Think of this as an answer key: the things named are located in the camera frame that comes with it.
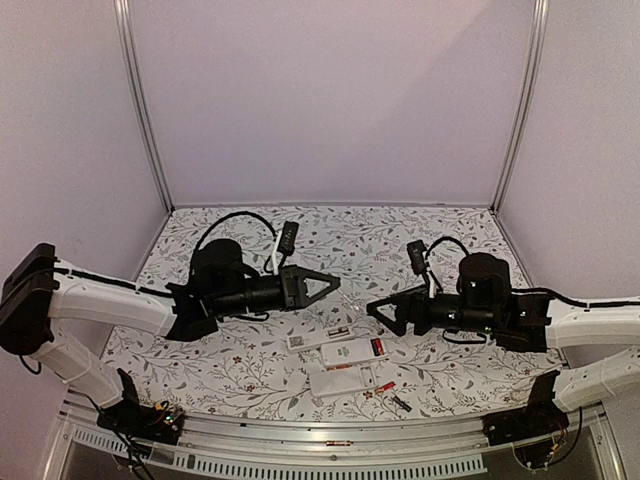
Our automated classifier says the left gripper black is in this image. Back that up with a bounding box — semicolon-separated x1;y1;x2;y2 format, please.
213;265;341;319

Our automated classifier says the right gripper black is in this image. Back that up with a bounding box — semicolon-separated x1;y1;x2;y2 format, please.
366;283;497;336

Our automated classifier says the white remote with buttons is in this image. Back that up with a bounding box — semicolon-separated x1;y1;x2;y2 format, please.
320;337;389;368

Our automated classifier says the long white remote control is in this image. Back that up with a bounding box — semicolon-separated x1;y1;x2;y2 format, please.
286;326;355;353

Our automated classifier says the purple AA battery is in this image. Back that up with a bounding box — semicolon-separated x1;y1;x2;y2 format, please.
392;395;412;412

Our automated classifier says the white battery cover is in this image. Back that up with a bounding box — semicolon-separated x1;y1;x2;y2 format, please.
286;371;307;392

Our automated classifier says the red gold AA battery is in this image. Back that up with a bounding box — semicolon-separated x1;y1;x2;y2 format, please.
326;440;353;447

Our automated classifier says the orange AA battery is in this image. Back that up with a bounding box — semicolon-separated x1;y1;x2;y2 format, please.
327;364;352;371

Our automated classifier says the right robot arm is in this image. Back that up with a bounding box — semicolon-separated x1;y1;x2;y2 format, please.
366;253;639;436

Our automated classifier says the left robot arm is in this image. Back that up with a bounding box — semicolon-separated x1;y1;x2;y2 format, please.
1;239;341;434

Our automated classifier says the red black battery in remote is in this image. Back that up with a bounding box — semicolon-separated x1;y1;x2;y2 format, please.
370;338;386;357

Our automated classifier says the floral table mat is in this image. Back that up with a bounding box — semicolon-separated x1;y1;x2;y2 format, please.
102;206;561;422

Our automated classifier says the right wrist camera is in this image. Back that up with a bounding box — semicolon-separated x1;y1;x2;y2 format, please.
407;240;426;276

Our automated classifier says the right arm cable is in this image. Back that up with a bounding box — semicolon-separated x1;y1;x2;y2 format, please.
424;235;471;291

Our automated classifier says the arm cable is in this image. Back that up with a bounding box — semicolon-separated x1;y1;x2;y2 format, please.
424;235;471;291
192;212;279;261

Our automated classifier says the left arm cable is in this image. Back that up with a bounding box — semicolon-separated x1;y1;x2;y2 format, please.
192;212;279;261

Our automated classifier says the aluminium front rail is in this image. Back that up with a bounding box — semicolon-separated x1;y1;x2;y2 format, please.
41;392;637;479

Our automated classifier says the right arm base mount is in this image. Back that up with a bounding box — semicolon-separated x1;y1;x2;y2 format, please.
482;370;569;470

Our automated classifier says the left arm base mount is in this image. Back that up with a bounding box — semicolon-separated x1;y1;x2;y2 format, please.
97;368;184;445

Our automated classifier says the left aluminium frame post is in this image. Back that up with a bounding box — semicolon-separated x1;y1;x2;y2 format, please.
113;0;175;215

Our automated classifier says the aluminium frame post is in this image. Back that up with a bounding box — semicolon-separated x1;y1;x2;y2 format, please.
113;0;175;215
490;0;549;216

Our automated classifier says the right aluminium frame post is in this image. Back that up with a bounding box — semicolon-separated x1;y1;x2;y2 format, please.
490;0;549;216

